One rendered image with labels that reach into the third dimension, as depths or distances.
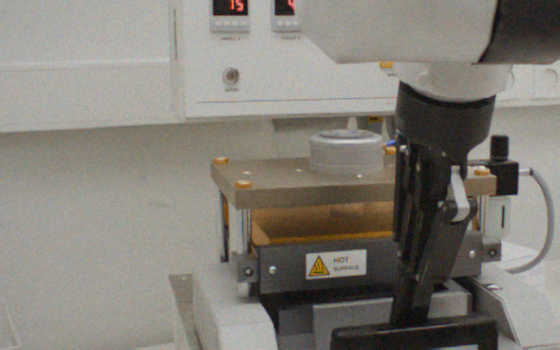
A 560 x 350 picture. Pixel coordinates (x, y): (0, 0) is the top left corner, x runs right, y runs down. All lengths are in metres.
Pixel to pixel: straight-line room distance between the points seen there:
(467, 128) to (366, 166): 0.28
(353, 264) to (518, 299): 0.17
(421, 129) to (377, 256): 0.24
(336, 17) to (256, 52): 0.55
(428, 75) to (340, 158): 0.30
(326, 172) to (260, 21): 0.22
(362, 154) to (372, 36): 0.41
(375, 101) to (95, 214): 0.54
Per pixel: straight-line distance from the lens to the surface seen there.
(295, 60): 1.05
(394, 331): 0.76
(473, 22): 0.52
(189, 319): 1.03
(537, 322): 0.88
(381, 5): 0.50
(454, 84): 0.63
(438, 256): 0.70
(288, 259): 0.84
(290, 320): 0.85
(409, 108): 0.66
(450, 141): 0.66
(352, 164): 0.91
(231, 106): 1.04
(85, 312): 1.46
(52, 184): 1.40
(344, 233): 0.87
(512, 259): 1.52
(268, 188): 0.84
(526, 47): 0.54
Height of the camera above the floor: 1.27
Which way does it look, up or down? 9 degrees down
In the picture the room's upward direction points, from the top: straight up
